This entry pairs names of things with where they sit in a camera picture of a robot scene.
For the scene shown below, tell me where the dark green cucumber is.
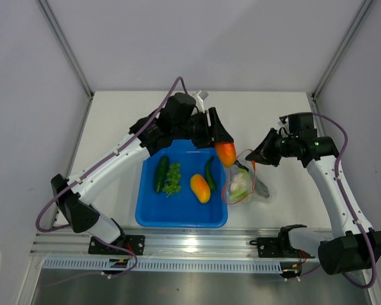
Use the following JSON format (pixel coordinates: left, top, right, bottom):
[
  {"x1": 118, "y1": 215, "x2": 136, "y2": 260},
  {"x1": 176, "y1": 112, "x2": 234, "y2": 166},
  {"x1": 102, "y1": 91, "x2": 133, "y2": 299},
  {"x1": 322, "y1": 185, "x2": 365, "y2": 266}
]
[{"x1": 154, "y1": 155, "x2": 170, "y2": 194}]

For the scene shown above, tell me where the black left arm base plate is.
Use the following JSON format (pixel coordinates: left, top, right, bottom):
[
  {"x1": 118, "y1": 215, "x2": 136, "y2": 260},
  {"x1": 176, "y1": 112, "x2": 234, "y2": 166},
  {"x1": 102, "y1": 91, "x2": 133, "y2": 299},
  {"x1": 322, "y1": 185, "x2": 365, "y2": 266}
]
[{"x1": 88, "y1": 235, "x2": 145, "y2": 255}]

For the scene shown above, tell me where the red orange mango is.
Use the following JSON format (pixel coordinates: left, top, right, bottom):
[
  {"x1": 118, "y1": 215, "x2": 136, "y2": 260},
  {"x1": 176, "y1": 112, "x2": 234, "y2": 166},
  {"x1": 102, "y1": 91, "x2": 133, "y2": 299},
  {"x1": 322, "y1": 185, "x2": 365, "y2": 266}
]
[{"x1": 215, "y1": 142, "x2": 236, "y2": 168}]

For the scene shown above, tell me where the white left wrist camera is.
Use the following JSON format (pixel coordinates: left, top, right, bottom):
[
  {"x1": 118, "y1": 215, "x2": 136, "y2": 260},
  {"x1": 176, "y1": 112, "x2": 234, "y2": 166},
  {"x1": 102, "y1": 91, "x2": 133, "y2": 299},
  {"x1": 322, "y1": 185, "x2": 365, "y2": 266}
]
[{"x1": 192, "y1": 90, "x2": 209, "y2": 112}]

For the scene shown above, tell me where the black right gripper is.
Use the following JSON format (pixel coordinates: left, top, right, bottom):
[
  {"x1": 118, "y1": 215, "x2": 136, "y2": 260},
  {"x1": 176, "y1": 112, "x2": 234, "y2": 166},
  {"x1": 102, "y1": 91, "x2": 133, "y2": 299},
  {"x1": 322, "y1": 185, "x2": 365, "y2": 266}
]
[{"x1": 245, "y1": 128, "x2": 298, "y2": 167}]

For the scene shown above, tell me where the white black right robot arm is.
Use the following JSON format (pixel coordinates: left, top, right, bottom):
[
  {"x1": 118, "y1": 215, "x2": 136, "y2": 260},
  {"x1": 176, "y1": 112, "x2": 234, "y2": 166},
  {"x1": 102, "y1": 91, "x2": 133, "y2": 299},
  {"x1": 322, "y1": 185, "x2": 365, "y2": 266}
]
[{"x1": 245, "y1": 112, "x2": 381, "y2": 278}]

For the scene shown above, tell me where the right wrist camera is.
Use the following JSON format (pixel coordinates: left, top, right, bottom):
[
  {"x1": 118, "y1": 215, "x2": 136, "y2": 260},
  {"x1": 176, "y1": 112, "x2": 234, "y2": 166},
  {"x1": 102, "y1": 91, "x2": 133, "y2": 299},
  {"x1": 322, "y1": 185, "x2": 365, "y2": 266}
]
[{"x1": 279, "y1": 112, "x2": 317, "y2": 137}]

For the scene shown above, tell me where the green chili pepper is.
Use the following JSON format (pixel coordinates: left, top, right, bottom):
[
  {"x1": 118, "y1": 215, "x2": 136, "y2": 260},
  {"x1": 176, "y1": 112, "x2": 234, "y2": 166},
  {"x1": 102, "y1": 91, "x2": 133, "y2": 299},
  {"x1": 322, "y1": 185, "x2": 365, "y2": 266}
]
[{"x1": 204, "y1": 156, "x2": 217, "y2": 191}]

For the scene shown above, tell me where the blue plastic tray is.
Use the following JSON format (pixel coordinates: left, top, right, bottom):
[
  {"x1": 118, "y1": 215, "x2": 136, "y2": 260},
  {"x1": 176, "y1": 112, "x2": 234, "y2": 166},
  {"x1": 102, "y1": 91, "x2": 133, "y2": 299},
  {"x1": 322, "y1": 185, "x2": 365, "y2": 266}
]
[{"x1": 135, "y1": 140, "x2": 228, "y2": 228}]

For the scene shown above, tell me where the aluminium mounting rail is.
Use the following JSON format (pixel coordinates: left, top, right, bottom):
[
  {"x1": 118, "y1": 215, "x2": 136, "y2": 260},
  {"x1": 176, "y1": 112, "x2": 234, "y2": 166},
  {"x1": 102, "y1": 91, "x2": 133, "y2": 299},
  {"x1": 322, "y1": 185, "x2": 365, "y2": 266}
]
[{"x1": 30, "y1": 227, "x2": 337, "y2": 259}]

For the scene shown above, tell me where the clear zip top bag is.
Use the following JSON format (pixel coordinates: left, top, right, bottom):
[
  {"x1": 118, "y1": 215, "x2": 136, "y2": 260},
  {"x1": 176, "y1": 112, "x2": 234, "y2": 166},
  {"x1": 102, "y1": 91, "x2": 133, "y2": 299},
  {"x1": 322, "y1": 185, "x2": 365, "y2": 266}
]
[{"x1": 221, "y1": 148, "x2": 277, "y2": 206}]

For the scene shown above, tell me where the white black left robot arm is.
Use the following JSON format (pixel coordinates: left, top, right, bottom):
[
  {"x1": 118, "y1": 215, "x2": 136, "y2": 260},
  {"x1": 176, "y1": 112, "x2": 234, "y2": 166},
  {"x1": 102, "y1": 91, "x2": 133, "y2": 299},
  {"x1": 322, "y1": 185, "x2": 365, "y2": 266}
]
[{"x1": 51, "y1": 93, "x2": 234, "y2": 254}]

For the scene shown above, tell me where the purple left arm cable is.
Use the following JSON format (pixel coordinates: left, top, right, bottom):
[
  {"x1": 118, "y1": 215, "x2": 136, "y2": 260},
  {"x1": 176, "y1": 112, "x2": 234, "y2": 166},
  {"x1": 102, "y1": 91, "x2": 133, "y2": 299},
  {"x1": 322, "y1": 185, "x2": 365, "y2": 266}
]
[{"x1": 34, "y1": 76, "x2": 189, "y2": 280}]

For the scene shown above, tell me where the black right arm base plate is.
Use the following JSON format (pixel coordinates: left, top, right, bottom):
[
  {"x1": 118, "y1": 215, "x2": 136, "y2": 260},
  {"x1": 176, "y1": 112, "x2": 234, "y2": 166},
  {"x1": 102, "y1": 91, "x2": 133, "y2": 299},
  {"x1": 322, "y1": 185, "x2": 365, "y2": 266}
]
[{"x1": 249, "y1": 237, "x2": 295, "y2": 258}]

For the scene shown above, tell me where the green grape bunch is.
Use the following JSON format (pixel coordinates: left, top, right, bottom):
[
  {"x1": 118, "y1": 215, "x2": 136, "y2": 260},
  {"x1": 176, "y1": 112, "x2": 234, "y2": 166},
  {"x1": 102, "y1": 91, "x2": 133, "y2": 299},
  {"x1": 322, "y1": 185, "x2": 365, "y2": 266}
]
[{"x1": 162, "y1": 163, "x2": 182, "y2": 197}]

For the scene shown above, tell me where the white slotted cable duct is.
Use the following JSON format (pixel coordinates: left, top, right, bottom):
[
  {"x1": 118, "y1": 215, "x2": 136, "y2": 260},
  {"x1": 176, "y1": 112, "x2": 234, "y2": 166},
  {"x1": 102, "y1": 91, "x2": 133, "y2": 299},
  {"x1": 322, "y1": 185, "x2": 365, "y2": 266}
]
[{"x1": 43, "y1": 257, "x2": 283, "y2": 274}]

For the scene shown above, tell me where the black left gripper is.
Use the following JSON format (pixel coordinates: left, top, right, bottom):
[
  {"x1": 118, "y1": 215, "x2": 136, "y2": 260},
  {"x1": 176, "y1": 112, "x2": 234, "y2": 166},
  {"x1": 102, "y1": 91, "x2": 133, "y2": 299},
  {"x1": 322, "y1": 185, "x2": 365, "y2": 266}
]
[{"x1": 173, "y1": 108, "x2": 233, "y2": 150}]

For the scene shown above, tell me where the white green cabbage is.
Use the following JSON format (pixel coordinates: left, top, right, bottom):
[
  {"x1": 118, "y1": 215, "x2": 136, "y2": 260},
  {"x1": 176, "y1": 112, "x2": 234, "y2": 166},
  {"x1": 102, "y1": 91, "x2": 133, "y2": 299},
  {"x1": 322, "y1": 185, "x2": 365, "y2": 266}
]
[{"x1": 229, "y1": 168, "x2": 252, "y2": 204}]

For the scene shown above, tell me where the yellow orange mango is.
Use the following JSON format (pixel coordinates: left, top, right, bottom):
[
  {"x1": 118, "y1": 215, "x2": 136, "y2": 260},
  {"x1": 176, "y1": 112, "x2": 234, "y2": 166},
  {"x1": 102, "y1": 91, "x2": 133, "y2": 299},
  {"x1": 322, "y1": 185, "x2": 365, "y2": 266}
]
[{"x1": 190, "y1": 174, "x2": 211, "y2": 204}]

